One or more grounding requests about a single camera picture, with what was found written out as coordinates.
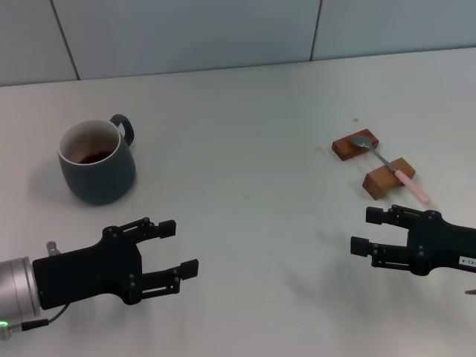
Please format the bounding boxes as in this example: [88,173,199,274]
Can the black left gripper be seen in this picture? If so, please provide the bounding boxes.
[32,217,199,311]

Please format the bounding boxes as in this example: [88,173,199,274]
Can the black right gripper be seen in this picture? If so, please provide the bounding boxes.
[350,204,476,277]

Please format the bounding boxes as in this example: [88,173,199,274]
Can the pink handled metal spoon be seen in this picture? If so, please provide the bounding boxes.
[349,135,431,204]

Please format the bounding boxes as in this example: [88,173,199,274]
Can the grey ceramic mug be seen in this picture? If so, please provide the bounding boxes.
[57,113,137,206]

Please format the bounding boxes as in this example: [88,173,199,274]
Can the light brown wooden block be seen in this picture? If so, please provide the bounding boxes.
[362,157,417,201]

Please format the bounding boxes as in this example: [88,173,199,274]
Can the dark flat wooden block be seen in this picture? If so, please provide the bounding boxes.
[331,128,380,161]

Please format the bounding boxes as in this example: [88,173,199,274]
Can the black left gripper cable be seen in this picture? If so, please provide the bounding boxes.
[7,304,70,332]

